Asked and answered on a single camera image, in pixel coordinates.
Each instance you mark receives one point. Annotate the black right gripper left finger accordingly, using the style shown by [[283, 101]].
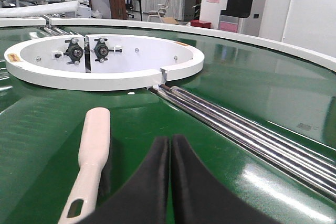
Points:
[[143, 198]]

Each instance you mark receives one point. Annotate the white outer conveyor rim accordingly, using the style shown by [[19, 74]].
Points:
[[303, 53]]

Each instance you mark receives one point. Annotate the green conveyor belt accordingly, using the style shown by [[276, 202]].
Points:
[[41, 129]]

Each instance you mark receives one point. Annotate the steel roller set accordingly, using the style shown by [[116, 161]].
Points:
[[53, 30], [312, 169]]

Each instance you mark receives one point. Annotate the right black bearing block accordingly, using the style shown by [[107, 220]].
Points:
[[101, 49]]

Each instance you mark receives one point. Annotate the left black bearing block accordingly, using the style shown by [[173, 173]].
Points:
[[74, 52]]

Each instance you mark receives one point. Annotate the white foam roll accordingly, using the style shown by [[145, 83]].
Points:
[[37, 10]]

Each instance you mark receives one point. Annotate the green potted plant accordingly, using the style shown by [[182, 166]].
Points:
[[197, 9]]

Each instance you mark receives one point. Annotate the left steel roller set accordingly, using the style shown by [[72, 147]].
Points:
[[53, 30]]

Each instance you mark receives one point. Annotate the black bearing block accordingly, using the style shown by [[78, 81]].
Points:
[[101, 49], [74, 52]]

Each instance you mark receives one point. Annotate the white chair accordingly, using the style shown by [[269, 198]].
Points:
[[160, 12]]

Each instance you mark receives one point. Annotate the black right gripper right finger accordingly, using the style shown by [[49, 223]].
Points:
[[198, 197]]

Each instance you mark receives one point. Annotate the red box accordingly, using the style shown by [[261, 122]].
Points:
[[200, 23]]

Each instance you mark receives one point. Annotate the right steel roller set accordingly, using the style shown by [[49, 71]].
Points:
[[312, 169]]

